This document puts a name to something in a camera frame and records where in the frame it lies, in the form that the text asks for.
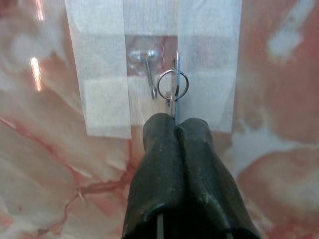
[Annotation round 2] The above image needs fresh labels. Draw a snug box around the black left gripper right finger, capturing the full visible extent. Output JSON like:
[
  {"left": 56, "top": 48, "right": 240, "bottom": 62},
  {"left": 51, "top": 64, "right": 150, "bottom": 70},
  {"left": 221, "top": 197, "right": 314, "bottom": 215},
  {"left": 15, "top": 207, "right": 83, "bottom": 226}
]
[{"left": 176, "top": 118, "right": 261, "bottom": 239}]

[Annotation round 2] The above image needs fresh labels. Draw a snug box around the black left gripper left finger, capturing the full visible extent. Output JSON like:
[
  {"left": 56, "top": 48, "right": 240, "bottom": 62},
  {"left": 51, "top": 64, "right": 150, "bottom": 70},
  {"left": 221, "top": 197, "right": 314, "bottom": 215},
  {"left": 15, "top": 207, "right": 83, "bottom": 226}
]
[{"left": 124, "top": 113, "right": 185, "bottom": 239}]

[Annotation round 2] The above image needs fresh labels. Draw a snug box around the silver key bunch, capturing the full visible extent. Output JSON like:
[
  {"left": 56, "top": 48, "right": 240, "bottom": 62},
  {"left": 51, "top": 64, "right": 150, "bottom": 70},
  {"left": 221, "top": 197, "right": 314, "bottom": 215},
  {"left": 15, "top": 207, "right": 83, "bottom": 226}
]
[{"left": 156, "top": 51, "right": 189, "bottom": 124}]

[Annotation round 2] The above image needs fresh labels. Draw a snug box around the white tape patch with hook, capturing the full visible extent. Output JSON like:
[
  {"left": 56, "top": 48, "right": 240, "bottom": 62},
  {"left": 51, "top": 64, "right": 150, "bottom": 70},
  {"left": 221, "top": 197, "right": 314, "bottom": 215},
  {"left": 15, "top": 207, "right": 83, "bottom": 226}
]
[{"left": 65, "top": 0, "right": 242, "bottom": 136}]

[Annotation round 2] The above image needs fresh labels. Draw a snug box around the metal hook on clear plate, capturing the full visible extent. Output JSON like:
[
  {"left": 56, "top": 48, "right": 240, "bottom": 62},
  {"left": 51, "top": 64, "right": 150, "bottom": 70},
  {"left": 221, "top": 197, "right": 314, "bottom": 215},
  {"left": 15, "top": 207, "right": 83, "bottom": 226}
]
[{"left": 124, "top": 34, "right": 179, "bottom": 100}]

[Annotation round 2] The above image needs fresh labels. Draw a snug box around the pink marble panel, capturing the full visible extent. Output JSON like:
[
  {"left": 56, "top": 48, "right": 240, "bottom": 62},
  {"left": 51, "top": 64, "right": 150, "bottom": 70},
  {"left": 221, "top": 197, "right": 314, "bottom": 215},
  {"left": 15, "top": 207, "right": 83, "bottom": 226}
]
[{"left": 0, "top": 0, "right": 319, "bottom": 239}]

